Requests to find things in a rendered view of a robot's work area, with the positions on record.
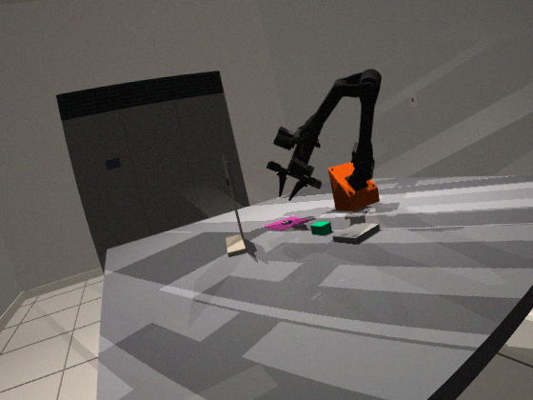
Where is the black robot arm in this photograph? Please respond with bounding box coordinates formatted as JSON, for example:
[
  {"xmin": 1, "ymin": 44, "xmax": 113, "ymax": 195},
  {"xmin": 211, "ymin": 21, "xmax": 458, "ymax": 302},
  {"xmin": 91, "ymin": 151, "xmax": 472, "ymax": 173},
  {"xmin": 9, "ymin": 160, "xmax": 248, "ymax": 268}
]
[{"xmin": 273, "ymin": 69, "xmax": 382, "ymax": 191}]

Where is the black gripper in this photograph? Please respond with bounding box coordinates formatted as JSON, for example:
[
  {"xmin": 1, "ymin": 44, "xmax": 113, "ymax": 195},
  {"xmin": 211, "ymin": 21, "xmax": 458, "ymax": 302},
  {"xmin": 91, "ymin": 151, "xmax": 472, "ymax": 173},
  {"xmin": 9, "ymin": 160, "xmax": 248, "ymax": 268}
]
[{"xmin": 266, "ymin": 151, "xmax": 321, "ymax": 201}]

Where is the magenta flat square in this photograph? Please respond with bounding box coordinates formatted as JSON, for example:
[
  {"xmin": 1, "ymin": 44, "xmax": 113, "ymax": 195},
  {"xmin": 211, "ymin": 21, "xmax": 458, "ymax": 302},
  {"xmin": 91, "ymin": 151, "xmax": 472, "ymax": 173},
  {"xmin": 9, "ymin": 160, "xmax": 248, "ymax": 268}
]
[{"xmin": 265, "ymin": 217, "xmax": 310, "ymax": 231}]

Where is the green cube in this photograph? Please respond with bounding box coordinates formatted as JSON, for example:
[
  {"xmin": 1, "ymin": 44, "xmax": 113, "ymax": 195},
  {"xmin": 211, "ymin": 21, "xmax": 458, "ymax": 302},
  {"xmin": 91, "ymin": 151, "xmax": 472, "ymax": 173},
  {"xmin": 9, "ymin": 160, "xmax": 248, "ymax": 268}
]
[{"xmin": 311, "ymin": 222, "xmax": 332, "ymax": 236}]

